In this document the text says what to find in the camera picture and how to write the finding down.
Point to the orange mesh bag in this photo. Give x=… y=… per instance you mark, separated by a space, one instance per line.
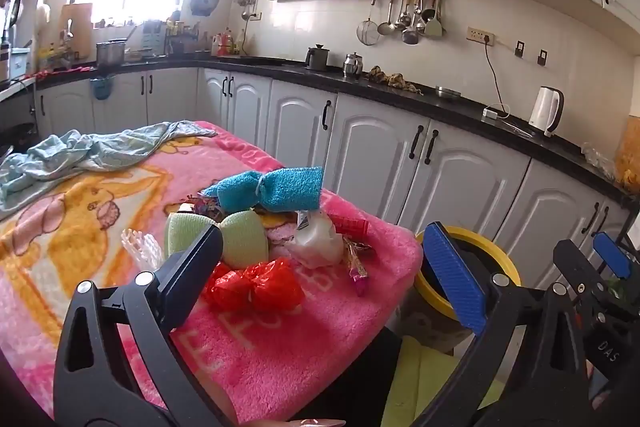
x=629 y=157

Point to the brown dried roots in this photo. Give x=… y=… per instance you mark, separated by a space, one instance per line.
x=395 y=81

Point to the small wall fan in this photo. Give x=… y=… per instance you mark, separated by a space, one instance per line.
x=206 y=1

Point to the light blue cloth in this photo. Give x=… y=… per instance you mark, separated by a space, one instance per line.
x=65 y=157

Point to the yellow-rimmed trash bin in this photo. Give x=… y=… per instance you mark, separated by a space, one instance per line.
x=500 y=257

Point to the white power adapter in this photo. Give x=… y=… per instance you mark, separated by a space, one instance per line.
x=492 y=112

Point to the wall socket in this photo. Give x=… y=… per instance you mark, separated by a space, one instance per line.
x=480 y=36

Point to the steel stockpot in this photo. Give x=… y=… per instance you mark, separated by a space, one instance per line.
x=111 y=53

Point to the row of hanging kitchen utensils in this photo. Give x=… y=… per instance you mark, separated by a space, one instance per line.
x=410 y=17

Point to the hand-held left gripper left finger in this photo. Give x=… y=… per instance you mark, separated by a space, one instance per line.
x=197 y=252

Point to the blue towel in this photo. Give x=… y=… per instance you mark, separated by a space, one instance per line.
x=290 y=187

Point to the pink candy wrapper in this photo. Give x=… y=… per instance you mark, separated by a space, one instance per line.
x=357 y=272

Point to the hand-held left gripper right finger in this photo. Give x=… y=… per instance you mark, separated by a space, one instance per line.
x=452 y=277

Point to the black wall hook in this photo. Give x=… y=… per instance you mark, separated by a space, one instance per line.
x=520 y=48
x=542 y=57

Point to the clear plastic bag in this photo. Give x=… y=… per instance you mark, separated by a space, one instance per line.
x=597 y=162

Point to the green sponge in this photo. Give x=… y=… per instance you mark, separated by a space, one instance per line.
x=245 y=232

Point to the group of condiment bottles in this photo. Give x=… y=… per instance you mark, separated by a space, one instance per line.
x=227 y=43

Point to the purple snack bag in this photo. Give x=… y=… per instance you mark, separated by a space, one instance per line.
x=202 y=207

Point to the white plastic bag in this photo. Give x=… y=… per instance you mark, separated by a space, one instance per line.
x=315 y=242

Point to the yellow-green cloth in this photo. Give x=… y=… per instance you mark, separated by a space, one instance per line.
x=430 y=382

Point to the red crinkled wrapper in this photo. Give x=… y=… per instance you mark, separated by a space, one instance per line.
x=350 y=226

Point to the spice rack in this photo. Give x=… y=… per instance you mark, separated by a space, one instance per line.
x=175 y=39

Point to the light blue box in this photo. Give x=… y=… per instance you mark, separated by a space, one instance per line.
x=17 y=64

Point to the black kitchen countertop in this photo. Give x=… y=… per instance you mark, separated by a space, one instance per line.
x=400 y=99

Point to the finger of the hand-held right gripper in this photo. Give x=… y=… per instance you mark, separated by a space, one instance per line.
x=611 y=254
x=582 y=269

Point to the white lower cabinets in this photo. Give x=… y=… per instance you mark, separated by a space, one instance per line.
x=370 y=147

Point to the wooden cutting board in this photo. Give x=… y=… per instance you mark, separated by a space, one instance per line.
x=76 y=29

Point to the red plastic bag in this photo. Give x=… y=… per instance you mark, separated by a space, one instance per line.
x=270 y=287

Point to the pink printed blanket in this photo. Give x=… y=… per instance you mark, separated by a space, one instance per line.
x=100 y=227

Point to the white electric kettle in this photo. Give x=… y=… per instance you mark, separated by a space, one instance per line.
x=545 y=112

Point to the dark metal kettle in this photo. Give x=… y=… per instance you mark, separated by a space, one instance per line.
x=317 y=58

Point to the blue hanging basket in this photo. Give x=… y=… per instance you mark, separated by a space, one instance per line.
x=102 y=89

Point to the steel teapot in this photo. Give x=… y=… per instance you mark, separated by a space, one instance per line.
x=352 y=66

